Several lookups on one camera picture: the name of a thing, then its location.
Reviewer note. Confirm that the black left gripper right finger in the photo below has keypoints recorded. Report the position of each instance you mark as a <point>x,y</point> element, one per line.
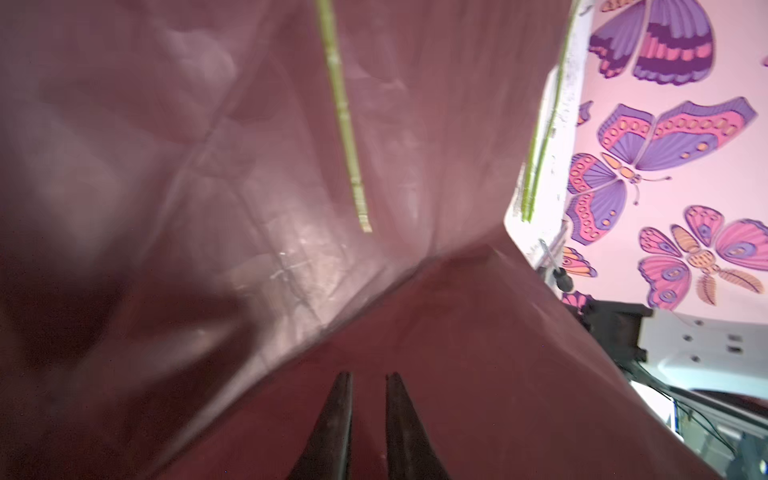
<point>410,455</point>

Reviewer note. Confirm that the dark red wrapping paper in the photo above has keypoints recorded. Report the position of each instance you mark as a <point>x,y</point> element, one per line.
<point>184,273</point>

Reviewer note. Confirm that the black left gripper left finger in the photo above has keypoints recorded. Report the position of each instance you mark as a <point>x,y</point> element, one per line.
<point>327,452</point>

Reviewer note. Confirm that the white fake rose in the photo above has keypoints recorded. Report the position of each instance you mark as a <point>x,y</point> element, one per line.
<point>545,122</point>

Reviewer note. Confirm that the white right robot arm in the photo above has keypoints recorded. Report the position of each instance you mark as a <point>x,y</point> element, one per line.
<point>682,351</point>

